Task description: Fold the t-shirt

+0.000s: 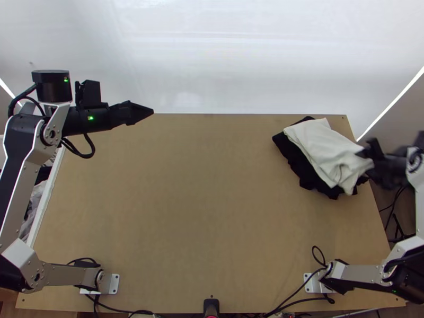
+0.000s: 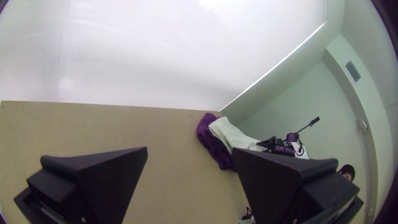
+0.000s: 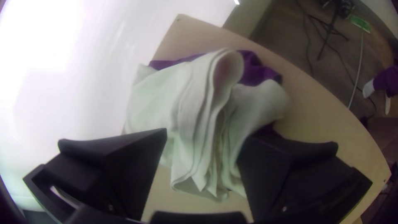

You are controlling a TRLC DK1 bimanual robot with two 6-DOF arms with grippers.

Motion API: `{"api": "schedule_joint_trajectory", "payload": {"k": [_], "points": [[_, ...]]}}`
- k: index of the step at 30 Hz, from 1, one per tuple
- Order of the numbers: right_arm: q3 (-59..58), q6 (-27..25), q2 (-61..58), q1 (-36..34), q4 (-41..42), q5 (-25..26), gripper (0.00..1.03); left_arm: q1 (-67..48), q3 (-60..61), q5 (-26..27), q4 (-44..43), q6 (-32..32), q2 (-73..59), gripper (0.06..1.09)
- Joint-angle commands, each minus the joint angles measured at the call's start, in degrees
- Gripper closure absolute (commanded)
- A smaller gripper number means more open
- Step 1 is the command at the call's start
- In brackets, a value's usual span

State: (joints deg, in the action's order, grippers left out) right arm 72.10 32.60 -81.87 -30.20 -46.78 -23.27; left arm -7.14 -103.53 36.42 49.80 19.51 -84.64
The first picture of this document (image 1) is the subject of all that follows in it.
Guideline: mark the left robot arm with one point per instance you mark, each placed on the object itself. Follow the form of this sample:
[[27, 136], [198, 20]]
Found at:
[[20, 159]]

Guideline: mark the white t-shirt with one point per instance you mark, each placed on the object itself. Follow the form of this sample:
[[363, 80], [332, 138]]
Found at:
[[324, 149]]

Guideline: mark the white laundry basket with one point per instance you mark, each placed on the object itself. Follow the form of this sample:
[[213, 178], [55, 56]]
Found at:
[[46, 185]]

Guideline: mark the black tripod stand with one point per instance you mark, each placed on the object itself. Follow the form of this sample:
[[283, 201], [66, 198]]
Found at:
[[399, 228]]

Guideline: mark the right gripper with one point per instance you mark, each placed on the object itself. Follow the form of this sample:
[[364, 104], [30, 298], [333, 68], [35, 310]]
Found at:
[[387, 169]]

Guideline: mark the heap of clothes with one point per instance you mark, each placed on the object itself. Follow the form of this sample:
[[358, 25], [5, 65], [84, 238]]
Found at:
[[34, 198]]

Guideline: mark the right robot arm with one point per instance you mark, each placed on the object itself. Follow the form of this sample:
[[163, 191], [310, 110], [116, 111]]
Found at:
[[357, 273]]

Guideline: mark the dark garment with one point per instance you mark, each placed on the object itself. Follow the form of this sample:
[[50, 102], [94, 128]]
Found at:
[[298, 162]]

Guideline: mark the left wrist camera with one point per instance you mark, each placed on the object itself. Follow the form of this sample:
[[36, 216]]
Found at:
[[90, 92]]

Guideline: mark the black camera stand post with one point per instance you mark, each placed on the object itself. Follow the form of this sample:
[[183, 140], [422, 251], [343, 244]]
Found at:
[[211, 308]]

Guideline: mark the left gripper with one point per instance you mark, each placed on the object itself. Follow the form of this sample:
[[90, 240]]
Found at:
[[118, 116]]

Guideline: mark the white light strip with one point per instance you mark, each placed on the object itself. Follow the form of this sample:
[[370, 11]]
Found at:
[[397, 98], [6, 87]]

